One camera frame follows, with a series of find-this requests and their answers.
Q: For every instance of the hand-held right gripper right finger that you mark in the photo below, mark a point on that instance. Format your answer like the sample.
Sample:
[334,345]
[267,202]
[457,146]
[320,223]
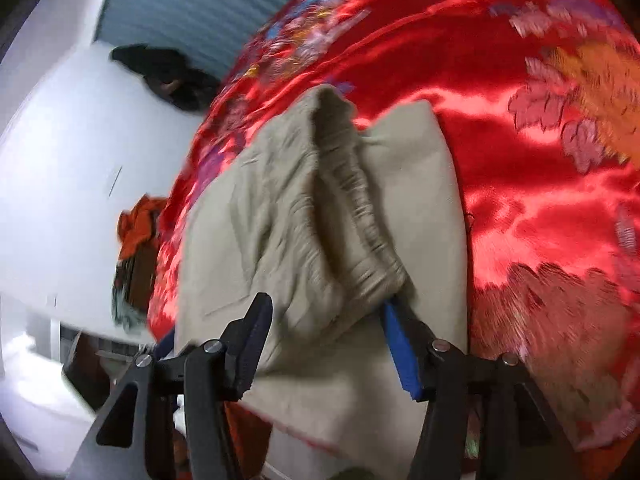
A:
[400,345]

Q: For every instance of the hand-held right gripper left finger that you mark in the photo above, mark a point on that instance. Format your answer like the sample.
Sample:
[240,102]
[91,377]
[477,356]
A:
[250,340]

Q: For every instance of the beige pants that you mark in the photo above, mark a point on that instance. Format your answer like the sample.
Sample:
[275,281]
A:
[320,220]

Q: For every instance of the dark wooden cabinet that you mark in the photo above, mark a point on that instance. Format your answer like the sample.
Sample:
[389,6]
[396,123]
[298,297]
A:
[140,280]

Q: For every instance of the orange cloth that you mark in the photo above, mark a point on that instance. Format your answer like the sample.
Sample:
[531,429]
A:
[140,225]

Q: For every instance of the red floral satin blanket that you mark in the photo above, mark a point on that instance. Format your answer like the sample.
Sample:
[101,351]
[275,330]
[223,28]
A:
[500,135]

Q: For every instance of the blue-grey curtain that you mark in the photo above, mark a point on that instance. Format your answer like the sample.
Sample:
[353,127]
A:
[200,5]

